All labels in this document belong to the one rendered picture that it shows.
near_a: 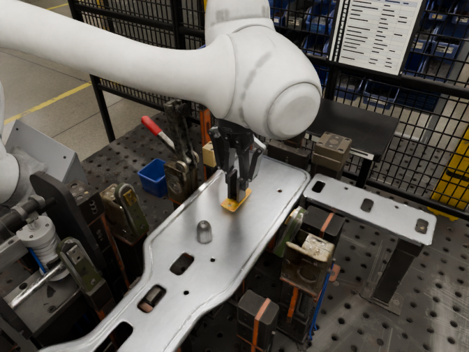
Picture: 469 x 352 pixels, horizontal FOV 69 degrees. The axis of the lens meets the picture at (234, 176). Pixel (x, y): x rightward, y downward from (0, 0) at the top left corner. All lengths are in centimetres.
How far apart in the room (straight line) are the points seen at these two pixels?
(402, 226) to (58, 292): 73
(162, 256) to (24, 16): 46
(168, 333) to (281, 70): 46
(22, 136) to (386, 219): 110
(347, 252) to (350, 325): 24
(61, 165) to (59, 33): 69
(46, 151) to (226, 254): 70
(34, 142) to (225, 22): 85
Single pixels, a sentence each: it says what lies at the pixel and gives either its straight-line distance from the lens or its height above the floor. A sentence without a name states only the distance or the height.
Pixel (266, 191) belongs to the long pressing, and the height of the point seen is 100.
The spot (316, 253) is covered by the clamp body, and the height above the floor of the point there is 104.
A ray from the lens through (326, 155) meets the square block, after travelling 91.
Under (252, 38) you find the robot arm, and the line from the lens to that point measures 43.
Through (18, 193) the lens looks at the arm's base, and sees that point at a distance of 118.
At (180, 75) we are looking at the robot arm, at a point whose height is 140.
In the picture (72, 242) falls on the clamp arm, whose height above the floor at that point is 110.
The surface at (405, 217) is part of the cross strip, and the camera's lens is 86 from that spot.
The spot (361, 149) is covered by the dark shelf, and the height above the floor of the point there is 103.
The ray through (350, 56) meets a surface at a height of 118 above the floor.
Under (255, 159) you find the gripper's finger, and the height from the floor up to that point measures 116.
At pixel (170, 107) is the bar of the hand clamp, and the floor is 121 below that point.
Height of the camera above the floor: 157
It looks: 41 degrees down
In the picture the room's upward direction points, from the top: straight up
